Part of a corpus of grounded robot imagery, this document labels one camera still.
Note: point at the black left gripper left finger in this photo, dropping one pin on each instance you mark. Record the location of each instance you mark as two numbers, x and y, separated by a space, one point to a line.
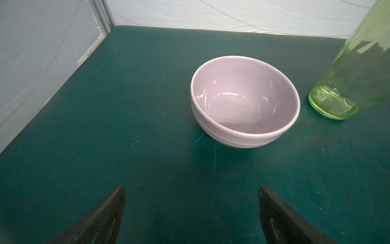
101 224

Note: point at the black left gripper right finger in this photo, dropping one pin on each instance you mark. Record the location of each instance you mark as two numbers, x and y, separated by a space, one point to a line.
282 224

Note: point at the lilac ceramic bowl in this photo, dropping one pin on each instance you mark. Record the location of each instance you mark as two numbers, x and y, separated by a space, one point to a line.
243 102

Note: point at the green glass tumbler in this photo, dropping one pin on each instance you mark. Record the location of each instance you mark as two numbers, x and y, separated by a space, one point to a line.
359 76

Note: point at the aluminium frame post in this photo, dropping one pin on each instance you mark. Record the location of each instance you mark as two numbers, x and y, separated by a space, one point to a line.
102 15

